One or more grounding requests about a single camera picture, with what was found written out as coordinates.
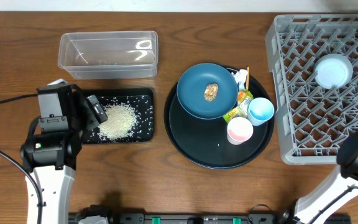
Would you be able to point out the pink cup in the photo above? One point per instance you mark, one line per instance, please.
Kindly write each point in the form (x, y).
(239, 130)

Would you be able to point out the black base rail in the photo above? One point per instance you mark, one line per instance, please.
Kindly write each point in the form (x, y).
(103, 214)

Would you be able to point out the light blue cup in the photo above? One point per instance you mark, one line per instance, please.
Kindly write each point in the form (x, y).
(260, 110)

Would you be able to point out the white tissue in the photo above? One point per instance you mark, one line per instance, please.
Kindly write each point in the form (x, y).
(241, 78)

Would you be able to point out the wooden chopstick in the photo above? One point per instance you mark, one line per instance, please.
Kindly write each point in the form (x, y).
(247, 79)

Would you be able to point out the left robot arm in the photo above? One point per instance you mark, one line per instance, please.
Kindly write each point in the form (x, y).
(52, 145)

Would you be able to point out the black rectangular tray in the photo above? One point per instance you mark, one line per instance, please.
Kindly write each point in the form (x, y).
(141, 99)

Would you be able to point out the brown food lump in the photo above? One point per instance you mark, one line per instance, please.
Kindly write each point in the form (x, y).
(211, 91)

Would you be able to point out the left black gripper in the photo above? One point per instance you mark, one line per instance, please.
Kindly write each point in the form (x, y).
(81, 111)

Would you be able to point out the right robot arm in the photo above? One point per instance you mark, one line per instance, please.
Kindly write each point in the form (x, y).
(339, 187)

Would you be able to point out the grey dishwasher rack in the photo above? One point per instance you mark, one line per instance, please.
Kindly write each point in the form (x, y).
(312, 122)

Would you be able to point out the white bowl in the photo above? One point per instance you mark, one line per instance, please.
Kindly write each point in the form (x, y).
(333, 70)

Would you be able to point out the pile of white rice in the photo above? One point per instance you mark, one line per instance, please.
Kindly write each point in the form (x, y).
(122, 119)

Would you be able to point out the dark blue plate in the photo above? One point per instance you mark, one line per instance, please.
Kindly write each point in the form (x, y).
(193, 83)

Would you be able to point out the clear plastic bin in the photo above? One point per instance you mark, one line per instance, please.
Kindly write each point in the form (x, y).
(109, 55)

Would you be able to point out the round black tray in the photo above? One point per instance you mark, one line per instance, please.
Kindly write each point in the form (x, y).
(204, 141)

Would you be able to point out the green yellow snack wrapper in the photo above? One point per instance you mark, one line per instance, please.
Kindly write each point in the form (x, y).
(241, 110)

